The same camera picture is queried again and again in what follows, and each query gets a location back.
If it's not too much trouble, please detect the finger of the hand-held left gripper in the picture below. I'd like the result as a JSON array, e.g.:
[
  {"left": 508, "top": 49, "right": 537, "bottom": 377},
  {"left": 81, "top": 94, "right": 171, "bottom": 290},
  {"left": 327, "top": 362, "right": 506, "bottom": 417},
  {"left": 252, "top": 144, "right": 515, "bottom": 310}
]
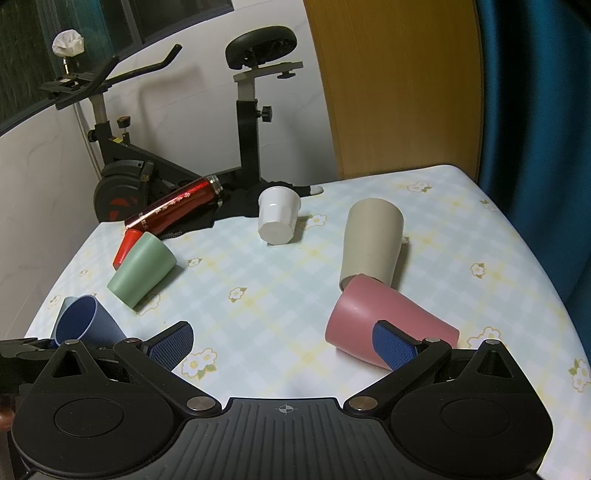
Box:
[{"left": 0, "top": 338, "right": 63, "bottom": 370}]

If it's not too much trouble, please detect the white crumpled tissue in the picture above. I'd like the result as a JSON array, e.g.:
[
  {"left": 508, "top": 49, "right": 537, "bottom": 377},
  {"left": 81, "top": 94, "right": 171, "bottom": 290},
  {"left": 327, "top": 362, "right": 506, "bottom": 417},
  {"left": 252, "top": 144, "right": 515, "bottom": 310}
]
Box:
[{"left": 52, "top": 29, "right": 85, "bottom": 57}]

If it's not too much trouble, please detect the red bottle lid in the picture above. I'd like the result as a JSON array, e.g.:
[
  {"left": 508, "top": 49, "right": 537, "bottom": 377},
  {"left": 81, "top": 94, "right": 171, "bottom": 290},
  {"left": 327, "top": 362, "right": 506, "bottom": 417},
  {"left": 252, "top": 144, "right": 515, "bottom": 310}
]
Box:
[{"left": 112, "top": 228, "right": 141, "bottom": 271}]

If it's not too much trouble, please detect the pink cup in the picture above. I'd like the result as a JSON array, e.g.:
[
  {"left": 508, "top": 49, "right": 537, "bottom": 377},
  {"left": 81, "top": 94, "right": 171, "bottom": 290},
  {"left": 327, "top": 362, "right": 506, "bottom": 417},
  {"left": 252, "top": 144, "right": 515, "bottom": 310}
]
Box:
[{"left": 325, "top": 274, "right": 461, "bottom": 370}]

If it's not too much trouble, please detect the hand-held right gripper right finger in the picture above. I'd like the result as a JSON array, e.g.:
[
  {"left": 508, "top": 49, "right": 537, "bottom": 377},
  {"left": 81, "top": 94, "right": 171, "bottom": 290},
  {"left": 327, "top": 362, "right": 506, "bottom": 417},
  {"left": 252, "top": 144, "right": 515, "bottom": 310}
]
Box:
[{"left": 348, "top": 318, "right": 529, "bottom": 418}]

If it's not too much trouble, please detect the floral checkered tablecloth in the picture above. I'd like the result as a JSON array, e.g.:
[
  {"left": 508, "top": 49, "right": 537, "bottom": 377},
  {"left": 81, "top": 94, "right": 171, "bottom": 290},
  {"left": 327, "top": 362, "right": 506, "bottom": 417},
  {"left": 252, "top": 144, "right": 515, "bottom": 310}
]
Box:
[{"left": 23, "top": 165, "right": 591, "bottom": 416}]

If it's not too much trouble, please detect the blue cup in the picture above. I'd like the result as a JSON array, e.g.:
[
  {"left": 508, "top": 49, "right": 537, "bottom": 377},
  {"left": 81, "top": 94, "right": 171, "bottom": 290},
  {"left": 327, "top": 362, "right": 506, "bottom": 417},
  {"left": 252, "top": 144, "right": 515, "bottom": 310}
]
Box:
[{"left": 50, "top": 295, "right": 125, "bottom": 349}]

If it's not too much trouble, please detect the red thermos bottle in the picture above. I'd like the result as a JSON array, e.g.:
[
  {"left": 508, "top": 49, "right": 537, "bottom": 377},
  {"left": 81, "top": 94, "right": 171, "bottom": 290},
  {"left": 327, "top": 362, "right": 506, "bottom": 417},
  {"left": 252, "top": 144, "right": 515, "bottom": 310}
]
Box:
[{"left": 124, "top": 175, "right": 223, "bottom": 232}]

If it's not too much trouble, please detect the black exercise bike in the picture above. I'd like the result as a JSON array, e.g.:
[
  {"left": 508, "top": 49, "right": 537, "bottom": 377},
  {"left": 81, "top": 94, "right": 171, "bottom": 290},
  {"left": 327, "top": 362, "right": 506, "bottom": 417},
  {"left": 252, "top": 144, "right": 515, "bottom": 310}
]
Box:
[{"left": 39, "top": 27, "right": 324, "bottom": 224}]

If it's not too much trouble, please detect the dark window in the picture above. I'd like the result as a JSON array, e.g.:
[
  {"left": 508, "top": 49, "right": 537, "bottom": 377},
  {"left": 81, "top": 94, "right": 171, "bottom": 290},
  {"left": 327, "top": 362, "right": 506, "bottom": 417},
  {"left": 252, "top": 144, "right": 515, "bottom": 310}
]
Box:
[{"left": 0, "top": 0, "right": 236, "bottom": 134}]

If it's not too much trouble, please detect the green cup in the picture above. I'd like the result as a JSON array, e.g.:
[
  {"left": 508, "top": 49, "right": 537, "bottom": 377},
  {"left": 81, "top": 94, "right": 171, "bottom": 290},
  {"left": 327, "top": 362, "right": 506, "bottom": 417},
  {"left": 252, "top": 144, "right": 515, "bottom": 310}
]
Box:
[{"left": 106, "top": 232, "right": 177, "bottom": 309}]

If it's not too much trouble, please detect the white cup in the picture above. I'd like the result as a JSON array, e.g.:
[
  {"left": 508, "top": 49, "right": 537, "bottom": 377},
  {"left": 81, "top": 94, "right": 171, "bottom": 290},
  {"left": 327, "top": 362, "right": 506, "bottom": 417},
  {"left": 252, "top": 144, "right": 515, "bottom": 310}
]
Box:
[{"left": 257, "top": 186, "right": 302, "bottom": 244}]

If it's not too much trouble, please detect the blue curtain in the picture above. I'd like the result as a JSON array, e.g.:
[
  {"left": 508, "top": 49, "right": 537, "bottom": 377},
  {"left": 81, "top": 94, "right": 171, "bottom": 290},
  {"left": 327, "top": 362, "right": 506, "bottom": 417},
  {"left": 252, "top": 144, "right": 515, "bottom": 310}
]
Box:
[{"left": 475, "top": 0, "right": 591, "bottom": 365}]

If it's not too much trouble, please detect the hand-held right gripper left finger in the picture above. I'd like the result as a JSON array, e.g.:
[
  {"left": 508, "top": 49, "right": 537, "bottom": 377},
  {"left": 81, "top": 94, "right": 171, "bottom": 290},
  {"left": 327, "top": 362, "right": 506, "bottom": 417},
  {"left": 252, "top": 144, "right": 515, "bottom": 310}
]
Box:
[{"left": 28, "top": 322, "right": 221, "bottom": 418}]

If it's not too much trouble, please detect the wooden board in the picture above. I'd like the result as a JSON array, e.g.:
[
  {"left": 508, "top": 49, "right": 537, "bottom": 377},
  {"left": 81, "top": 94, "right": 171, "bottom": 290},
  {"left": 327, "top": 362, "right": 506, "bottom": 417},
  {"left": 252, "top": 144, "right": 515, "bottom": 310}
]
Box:
[{"left": 302, "top": 0, "right": 483, "bottom": 183}]

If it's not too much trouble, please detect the beige cup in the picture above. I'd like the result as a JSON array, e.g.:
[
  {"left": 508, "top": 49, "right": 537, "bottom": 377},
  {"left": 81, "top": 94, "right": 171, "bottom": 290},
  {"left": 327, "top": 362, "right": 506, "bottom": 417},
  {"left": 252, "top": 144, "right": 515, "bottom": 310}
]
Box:
[{"left": 339, "top": 198, "right": 407, "bottom": 291}]

